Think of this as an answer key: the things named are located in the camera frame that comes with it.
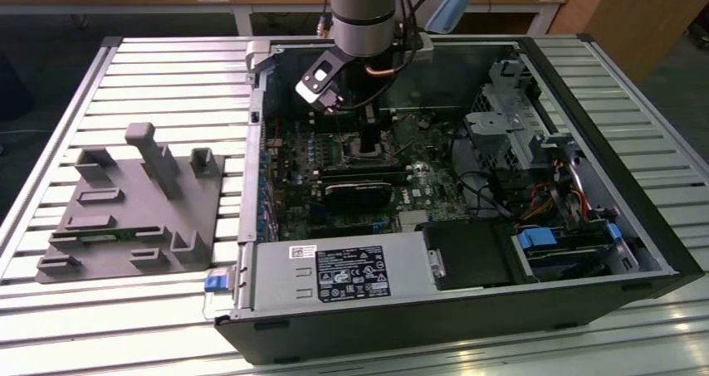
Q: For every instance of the blue disk carrier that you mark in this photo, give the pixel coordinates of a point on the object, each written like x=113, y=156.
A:
x=536, y=239

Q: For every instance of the green RAM stick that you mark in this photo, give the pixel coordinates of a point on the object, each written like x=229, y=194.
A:
x=124, y=235

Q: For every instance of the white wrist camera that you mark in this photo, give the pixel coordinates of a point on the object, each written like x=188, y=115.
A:
x=317, y=81

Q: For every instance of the blue case latch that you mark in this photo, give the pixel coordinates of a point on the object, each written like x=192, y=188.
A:
x=216, y=282

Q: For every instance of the black graphics card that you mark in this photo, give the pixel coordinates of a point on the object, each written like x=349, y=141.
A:
x=356, y=195

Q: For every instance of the green motherboard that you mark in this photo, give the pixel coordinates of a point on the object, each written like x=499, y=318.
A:
x=431, y=193

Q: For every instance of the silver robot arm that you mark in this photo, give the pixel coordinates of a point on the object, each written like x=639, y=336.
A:
x=361, y=19

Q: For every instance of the black PC case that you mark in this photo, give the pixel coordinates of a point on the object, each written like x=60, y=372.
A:
x=387, y=334

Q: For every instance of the black RAM stick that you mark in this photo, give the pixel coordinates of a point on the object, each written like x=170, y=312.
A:
x=365, y=169
x=361, y=177

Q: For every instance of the silver heat sink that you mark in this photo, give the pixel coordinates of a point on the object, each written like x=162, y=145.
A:
x=413, y=220

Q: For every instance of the grey metal drive cage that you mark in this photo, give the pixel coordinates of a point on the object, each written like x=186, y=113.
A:
x=511, y=98

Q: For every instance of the blue retaining clip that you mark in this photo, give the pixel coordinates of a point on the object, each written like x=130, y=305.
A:
x=612, y=232

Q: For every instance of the CPU socket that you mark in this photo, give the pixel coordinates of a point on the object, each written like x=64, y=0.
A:
x=351, y=152

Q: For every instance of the grey parts rack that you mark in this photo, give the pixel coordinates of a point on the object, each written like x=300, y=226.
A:
x=137, y=210

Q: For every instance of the black plastic shroud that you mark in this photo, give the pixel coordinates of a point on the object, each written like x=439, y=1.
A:
x=470, y=251

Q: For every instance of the wooden cabinet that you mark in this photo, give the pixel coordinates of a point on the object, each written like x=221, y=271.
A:
x=626, y=19

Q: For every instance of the grey power supply unit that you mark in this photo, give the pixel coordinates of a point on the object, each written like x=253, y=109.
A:
x=281, y=280

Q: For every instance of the metal locking lever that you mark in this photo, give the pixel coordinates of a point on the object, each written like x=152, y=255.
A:
x=405, y=147

